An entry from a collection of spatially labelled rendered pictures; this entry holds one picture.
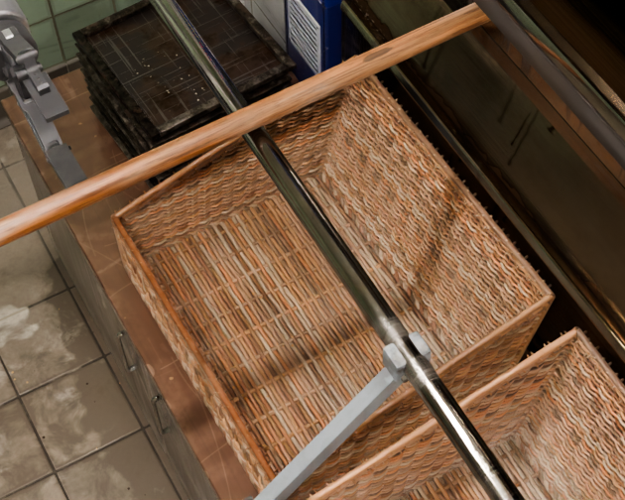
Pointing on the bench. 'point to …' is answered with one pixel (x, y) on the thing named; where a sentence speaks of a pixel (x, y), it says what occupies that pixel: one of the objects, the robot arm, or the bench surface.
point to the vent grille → (305, 34)
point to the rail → (579, 73)
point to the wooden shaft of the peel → (225, 129)
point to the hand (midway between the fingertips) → (64, 146)
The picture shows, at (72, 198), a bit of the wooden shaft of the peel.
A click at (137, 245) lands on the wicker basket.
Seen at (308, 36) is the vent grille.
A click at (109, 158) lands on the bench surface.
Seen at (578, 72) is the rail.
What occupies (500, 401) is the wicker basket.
